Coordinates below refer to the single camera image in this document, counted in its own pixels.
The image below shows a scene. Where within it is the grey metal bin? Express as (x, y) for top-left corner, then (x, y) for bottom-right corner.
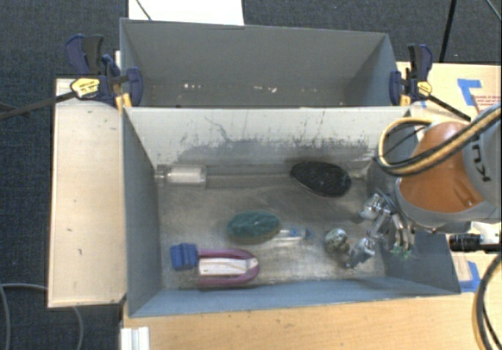
(118, 17), (462, 319)

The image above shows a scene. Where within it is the speckled grey-green ball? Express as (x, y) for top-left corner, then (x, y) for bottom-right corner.
(323, 227), (351, 259)

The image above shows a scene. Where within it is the dark green oval brush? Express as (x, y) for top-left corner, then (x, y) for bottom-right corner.
(289, 161), (352, 199)

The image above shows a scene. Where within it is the blue ribbed block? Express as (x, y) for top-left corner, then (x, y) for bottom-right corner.
(169, 242), (200, 272)

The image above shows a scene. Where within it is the clear tube with blue tip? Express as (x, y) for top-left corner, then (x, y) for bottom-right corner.
(274, 226), (315, 242)

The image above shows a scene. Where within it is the pale wood board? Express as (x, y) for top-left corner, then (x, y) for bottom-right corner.
(46, 77), (129, 309)

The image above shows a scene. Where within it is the green oval sponge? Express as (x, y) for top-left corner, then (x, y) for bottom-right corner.
(226, 210), (282, 246)

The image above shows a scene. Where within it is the bare metal gripper finger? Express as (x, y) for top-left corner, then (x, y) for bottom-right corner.
(346, 237), (377, 269)
(359, 192), (394, 221)

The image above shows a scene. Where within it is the black cylinder on white bracket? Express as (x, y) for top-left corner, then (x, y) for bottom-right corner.
(448, 221), (502, 254)

